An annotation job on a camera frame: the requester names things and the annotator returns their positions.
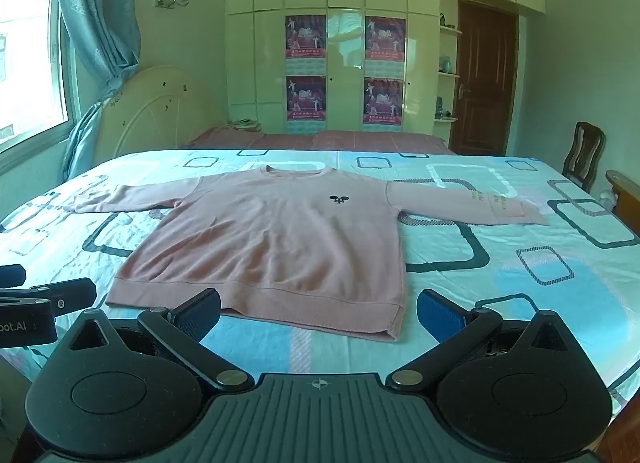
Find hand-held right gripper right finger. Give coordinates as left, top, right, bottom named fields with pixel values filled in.
left=385, top=288, right=577, bottom=388

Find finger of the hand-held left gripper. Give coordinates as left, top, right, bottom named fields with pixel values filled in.
left=0, top=264, right=27, bottom=290
left=29, top=277, right=98, bottom=317

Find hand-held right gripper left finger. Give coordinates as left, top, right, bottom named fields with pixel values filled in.
left=64, top=288, right=255, bottom=392

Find pink sweater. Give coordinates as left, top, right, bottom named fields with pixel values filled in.
left=62, top=166, right=551, bottom=344

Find patterned light blue bed sheet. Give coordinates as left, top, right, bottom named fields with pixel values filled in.
left=0, top=148, right=640, bottom=439

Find cream round headboard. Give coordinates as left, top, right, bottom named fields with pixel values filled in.
left=92, top=66, right=231, bottom=164

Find window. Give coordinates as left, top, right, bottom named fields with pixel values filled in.
left=0, top=0, right=71, bottom=144

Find dark wooden chair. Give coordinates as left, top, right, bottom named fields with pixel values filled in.
left=562, top=122, right=606, bottom=191

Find brown wooden furniture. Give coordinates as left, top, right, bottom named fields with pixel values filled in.
left=605, top=170, right=640, bottom=244

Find brown wooden door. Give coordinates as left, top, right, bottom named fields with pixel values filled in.
left=450, top=0, right=521, bottom=156

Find cream corner shelves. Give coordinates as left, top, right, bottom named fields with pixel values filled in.
left=434, top=0, right=463, bottom=124

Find cream glossy wardrobe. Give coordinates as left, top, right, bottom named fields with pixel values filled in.
left=222, top=0, right=546, bottom=134

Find light blue curtain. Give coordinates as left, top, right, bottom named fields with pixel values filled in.
left=50, top=0, right=143, bottom=169

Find red wall poster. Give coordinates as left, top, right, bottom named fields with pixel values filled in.
left=285, top=74, right=328, bottom=134
left=364, top=16, right=406, bottom=75
left=362, top=76, right=405, bottom=134
left=285, top=14, right=328, bottom=74

